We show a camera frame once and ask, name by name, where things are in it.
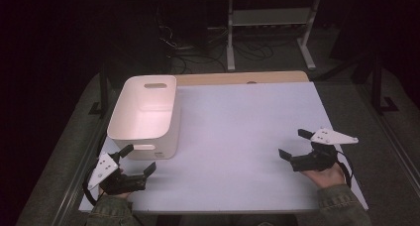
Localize white plastic basket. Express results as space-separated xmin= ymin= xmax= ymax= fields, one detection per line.
xmin=106 ymin=74 xmax=182 ymax=161

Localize person's left hand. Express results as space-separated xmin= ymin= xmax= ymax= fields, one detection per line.
xmin=97 ymin=187 xmax=133 ymax=201

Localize white metal stand frame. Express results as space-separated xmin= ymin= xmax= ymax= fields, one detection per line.
xmin=225 ymin=0 xmax=322 ymax=72

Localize black metal stand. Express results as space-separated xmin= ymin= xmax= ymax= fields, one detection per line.
xmin=88 ymin=61 xmax=113 ymax=117
xmin=368 ymin=52 xmax=399 ymax=115

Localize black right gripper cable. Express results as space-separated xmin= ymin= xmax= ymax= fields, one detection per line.
xmin=335 ymin=150 xmax=354 ymax=189

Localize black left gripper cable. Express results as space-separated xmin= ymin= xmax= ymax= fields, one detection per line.
xmin=81 ymin=172 xmax=102 ymax=208

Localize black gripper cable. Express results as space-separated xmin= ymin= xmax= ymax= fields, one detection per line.
xmin=81 ymin=172 xmax=102 ymax=208
xmin=335 ymin=150 xmax=354 ymax=189

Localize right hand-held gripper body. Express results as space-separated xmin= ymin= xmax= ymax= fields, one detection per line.
xmin=290 ymin=127 xmax=360 ymax=172

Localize black floor cables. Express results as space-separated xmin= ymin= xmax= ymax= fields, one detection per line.
xmin=157 ymin=23 xmax=275 ymax=75

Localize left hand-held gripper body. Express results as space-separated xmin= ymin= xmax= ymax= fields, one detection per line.
xmin=86 ymin=152 xmax=148 ymax=196

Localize metal frame rail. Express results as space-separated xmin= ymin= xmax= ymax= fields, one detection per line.
xmin=355 ymin=85 xmax=420 ymax=200
xmin=51 ymin=120 xmax=112 ymax=226

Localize person's right hand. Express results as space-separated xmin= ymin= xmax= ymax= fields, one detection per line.
xmin=301 ymin=162 xmax=347 ymax=190

